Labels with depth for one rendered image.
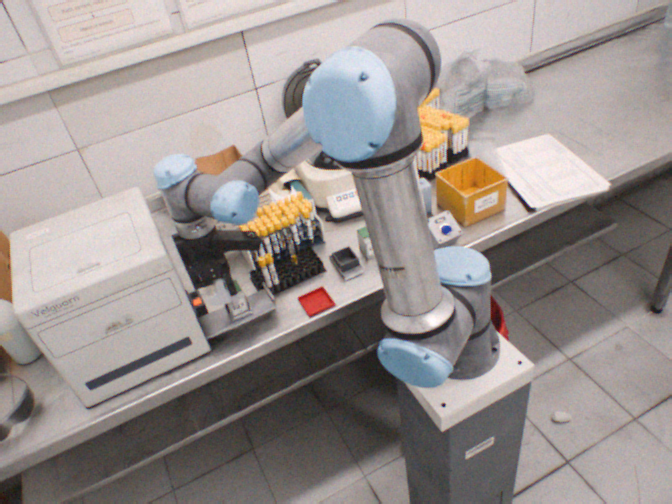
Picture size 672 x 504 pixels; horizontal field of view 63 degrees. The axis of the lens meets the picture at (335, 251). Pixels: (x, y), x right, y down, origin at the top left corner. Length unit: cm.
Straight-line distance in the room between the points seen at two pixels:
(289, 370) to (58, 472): 79
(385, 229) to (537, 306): 178
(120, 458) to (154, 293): 95
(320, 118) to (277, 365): 141
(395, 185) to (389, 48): 16
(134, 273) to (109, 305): 8
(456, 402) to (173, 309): 58
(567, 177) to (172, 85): 110
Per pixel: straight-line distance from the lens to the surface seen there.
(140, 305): 113
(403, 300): 81
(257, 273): 137
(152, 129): 165
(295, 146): 94
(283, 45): 169
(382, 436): 208
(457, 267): 95
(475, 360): 106
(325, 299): 129
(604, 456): 212
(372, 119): 63
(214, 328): 126
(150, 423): 200
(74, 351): 118
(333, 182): 149
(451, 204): 146
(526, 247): 233
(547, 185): 159
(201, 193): 98
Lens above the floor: 180
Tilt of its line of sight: 41 degrees down
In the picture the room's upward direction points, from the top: 10 degrees counter-clockwise
